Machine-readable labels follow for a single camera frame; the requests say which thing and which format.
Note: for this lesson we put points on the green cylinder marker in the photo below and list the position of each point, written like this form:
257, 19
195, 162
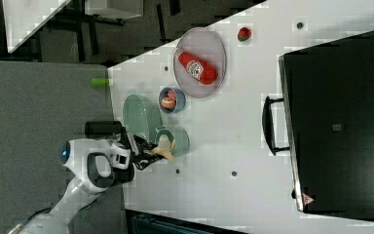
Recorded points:
102, 82

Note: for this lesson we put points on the black toaster oven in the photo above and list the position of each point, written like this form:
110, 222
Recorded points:
328, 101

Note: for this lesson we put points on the black cylinder on table edge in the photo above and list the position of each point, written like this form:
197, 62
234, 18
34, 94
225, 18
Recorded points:
96, 129

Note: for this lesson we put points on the plush orange slice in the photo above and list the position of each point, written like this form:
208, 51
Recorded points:
168, 103

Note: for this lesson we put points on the green plate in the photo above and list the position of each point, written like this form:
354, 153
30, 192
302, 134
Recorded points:
141, 116

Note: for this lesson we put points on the yellow plush peeled banana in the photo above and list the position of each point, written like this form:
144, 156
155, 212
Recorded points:
165, 147

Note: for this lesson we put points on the red plush ketchup bottle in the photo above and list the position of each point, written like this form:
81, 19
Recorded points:
196, 67

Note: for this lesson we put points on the plush strawberry in bowl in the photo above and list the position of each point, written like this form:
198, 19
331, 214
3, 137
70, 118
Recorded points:
171, 95

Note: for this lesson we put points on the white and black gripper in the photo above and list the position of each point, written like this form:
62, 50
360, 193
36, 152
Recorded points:
126, 148

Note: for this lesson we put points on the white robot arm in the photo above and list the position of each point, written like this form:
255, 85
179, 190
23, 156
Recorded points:
94, 164

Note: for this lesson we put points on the small blue bowl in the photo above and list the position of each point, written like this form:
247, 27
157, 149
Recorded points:
180, 100

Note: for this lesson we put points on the red plush strawberry on table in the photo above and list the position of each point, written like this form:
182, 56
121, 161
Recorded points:
244, 34

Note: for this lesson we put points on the green mug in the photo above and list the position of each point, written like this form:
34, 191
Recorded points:
179, 135

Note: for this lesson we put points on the grey round plate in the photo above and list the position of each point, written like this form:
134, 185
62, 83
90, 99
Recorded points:
207, 45

